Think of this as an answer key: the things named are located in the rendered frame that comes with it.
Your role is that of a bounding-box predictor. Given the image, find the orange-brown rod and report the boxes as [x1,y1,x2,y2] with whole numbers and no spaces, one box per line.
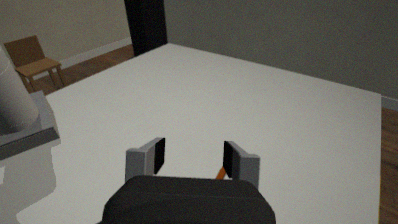
[216,166,226,179]

